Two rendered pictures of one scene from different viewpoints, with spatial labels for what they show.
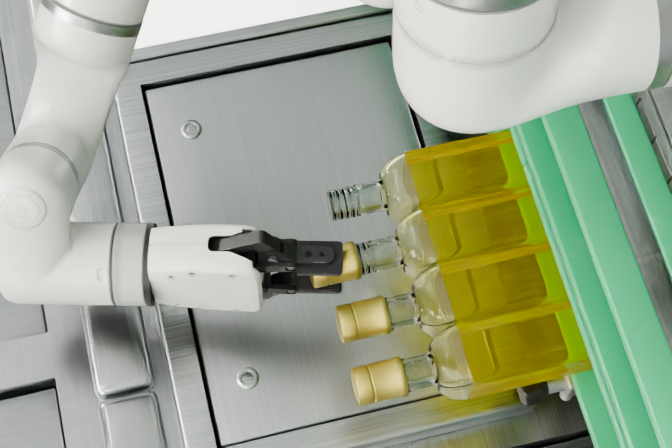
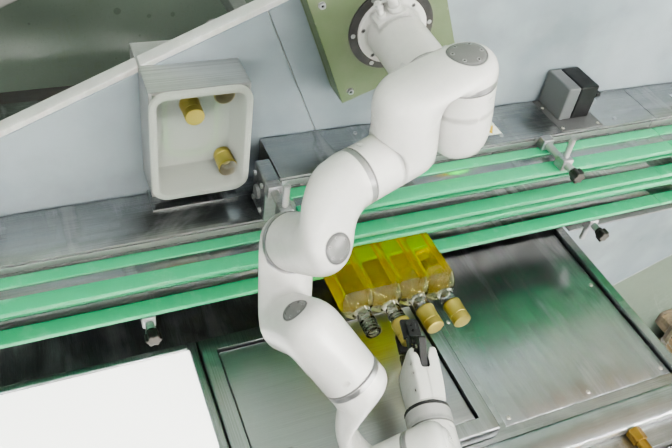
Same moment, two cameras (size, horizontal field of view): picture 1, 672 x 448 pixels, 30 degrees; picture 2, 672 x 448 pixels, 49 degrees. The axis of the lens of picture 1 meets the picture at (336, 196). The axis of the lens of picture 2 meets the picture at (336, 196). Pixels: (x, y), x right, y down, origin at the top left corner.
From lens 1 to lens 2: 110 cm
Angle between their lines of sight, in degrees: 58
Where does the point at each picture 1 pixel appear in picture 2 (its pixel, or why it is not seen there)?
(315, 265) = (415, 329)
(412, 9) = (489, 102)
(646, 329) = (446, 184)
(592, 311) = (420, 220)
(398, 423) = (441, 340)
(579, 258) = (396, 223)
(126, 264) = (443, 410)
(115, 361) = not seen: outside the picture
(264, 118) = (278, 413)
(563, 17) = not seen: hidden behind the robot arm
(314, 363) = not seen: hidden behind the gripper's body
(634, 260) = (417, 185)
